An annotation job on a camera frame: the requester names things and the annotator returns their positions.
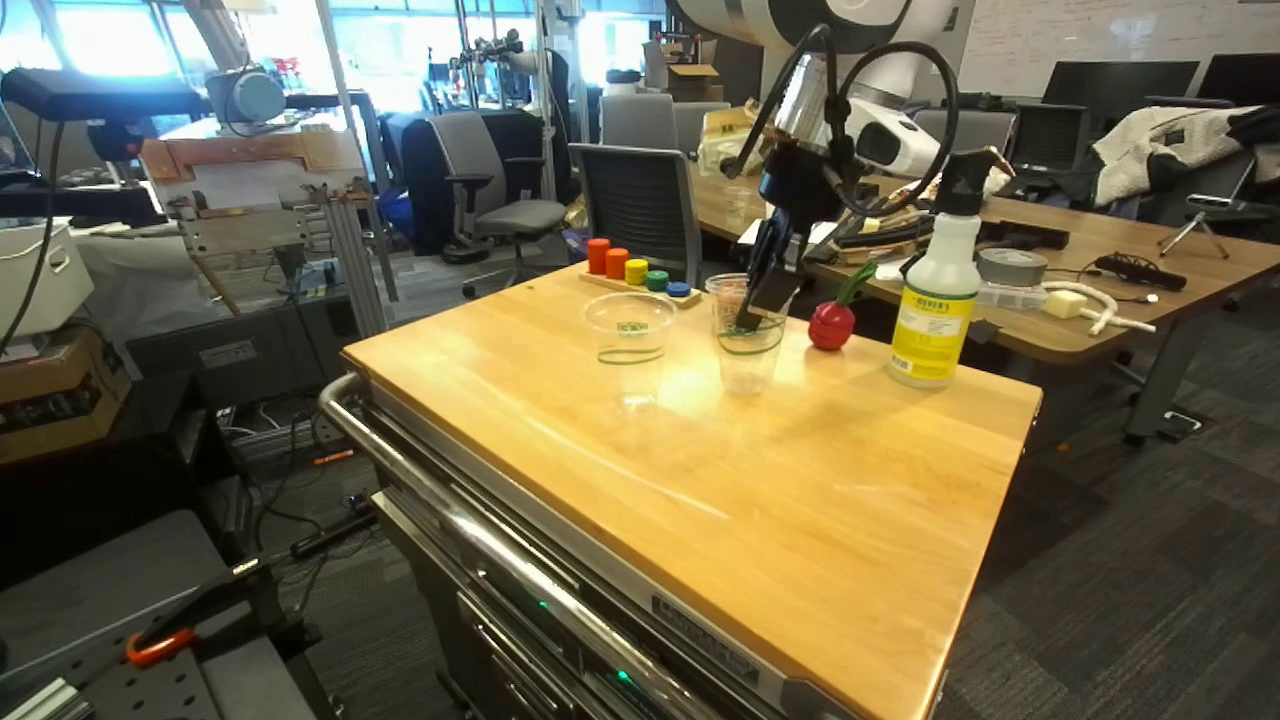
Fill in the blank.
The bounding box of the wooden office desk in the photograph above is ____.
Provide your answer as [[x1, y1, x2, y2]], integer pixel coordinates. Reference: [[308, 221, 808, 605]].
[[685, 148, 1280, 452]]

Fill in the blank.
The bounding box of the wide black monitor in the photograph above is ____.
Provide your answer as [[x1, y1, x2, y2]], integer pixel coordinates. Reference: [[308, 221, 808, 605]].
[[1040, 57, 1203, 137]]

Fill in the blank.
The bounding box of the brown cardboard box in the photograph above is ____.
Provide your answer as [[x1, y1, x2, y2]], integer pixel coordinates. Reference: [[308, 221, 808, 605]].
[[0, 323, 140, 466]]

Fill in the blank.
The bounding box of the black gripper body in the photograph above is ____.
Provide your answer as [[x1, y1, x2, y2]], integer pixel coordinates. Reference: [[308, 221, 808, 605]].
[[756, 137, 850, 256]]

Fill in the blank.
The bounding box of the black perforated board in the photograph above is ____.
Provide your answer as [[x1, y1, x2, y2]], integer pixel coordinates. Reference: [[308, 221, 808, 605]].
[[83, 643, 224, 720]]

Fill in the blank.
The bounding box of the white jacket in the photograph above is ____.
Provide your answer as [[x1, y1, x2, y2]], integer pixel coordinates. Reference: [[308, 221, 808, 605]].
[[1087, 101, 1262, 212]]

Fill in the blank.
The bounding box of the dark mesh office chair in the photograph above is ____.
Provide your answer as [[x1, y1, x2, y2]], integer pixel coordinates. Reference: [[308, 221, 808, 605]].
[[566, 141, 709, 288]]

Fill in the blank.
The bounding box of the grey bowl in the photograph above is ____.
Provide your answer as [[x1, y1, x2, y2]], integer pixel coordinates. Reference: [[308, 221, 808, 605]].
[[976, 243, 1050, 319]]

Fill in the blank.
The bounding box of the white bucket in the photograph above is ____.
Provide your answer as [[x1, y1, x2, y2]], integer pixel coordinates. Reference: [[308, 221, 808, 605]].
[[0, 217, 100, 344]]

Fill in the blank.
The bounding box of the flat black device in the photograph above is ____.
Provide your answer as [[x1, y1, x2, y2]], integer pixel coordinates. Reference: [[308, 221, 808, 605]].
[[1087, 247, 1193, 296]]

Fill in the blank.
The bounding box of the grey office chair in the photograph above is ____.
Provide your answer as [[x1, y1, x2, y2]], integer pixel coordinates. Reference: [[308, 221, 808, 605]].
[[930, 102, 1023, 184], [427, 106, 572, 269]]

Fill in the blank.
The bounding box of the metal tool cart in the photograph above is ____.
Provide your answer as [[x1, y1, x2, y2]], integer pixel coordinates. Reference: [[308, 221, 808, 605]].
[[317, 260, 1047, 720]]

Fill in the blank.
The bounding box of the light grey chair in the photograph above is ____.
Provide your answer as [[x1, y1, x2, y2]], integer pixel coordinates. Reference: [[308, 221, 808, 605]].
[[597, 89, 737, 156]]

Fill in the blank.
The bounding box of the clear glass bowl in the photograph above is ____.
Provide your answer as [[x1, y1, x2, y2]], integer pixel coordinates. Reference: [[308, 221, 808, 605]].
[[575, 288, 681, 412]]

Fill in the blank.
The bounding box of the spray bottle with yellow label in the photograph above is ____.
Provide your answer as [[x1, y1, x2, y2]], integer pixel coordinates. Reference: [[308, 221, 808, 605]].
[[883, 148, 1000, 390]]

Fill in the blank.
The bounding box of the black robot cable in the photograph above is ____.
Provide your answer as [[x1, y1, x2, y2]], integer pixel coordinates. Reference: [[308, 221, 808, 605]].
[[719, 15, 969, 265]]

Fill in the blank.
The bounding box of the grey base plate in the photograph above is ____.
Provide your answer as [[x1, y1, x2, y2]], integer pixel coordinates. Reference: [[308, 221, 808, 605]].
[[0, 502, 323, 720]]

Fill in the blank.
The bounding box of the small black monitor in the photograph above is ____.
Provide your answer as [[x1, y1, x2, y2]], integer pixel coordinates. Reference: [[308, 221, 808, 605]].
[[1007, 101, 1093, 174]]

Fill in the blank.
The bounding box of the orange clamp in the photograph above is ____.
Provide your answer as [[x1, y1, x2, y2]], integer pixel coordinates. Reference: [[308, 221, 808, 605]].
[[118, 618, 201, 673]]

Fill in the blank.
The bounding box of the brown cardboard sheet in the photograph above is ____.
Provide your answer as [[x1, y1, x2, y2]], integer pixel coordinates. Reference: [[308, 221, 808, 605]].
[[136, 121, 369, 217]]

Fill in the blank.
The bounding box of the small cardboard box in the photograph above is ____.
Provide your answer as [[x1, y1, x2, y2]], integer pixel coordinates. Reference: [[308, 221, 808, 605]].
[[660, 57, 729, 102]]

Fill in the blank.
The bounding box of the white cable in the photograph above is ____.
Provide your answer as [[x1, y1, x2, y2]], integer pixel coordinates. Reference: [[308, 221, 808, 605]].
[[1037, 277, 1158, 341]]

